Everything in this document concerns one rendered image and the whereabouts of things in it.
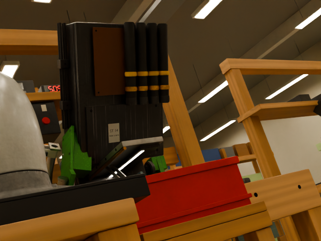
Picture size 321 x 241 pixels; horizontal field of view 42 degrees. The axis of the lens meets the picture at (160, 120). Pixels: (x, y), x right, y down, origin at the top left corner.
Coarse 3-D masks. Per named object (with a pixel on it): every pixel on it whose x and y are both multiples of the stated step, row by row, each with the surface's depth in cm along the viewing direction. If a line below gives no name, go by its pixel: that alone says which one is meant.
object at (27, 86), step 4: (24, 80) 180; (28, 80) 181; (32, 80) 182; (20, 84) 179; (24, 84) 180; (28, 84) 180; (32, 84) 181; (24, 88) 179; (28, 88) 180; (32, 88) 181; (28, 92) 179; (32, 92) 180
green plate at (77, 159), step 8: (72, 128) 150; (64, 136) 156; (72, 136) 148; (64, 144) 154; (72, 144) 147; (64, 152) 153; (72, 152) 146; (80, 152) 149; (64, 160) 151; (72, 160) 145; (80, 160) 147; (88, 160) 149; (64, 168) 149; (72, 168) 143; (80, 168) 146; (88, 168) 148; (80, 176) 153
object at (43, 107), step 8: (32, 104) 176; (40, 104) 178; (48, 104) 179; (40, 112) 176; (48, 112) 178; (40, 120) 174; (48, 120) 176; (56, 120) 178; (40, 128) 173; (48, 128) 175; (56, 128) 177; (48, 136) 176; (56, 136) 179
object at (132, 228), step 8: (128, 224) 67; (104, 232) 64; (112, 232) 65; (120, 232) 65; (128, 232) 66; (136, 232) 67; (88, 240) 67; (96, 240) 64; (104, 240) 64; (112, 240) 64; (120, 240) 65; (128, 240) 65; (136, 240) 66
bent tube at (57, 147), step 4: (48, 144) 157; (52, 144) 157; (56, 144) 158; (52, 148) 153; (56, 148) 154; (60, 148) 155; (48, 160) 156; (52, 160) 156; (48, 164) 156; (52, 164) 157; (48, 168) 157; (52, 168) 157; (48, 172) 157; (52, 172) 158; (52, 176) 158
